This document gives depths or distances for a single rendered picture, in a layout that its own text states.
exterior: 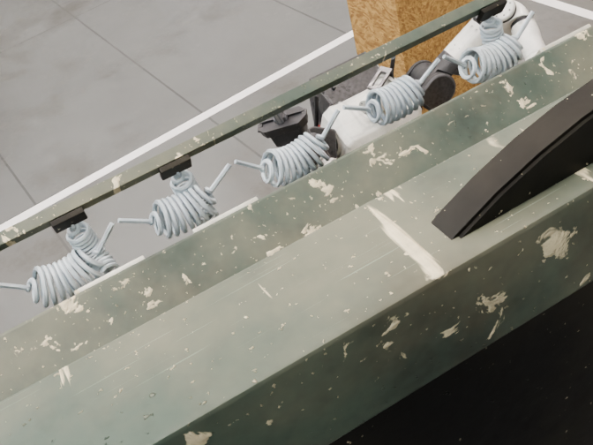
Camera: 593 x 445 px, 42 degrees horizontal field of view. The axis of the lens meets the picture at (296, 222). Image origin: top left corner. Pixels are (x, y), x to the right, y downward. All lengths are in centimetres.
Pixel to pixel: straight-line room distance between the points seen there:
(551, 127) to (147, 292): 61
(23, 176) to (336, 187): 430
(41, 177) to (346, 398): 468
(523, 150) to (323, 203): 53
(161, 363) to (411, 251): 18
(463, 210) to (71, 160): 472
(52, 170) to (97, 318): 418
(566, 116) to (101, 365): 36
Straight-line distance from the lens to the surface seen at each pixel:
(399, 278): 52
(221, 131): 118
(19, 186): 518
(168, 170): 116
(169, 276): 102
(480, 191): 55
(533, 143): 56
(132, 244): 427
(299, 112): 184
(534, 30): 231
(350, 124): 220
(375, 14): 405
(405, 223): 55
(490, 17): 139
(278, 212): 104
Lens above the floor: 257
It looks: 40 degrees down
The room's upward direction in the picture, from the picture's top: 17 degrees counter-clockwise
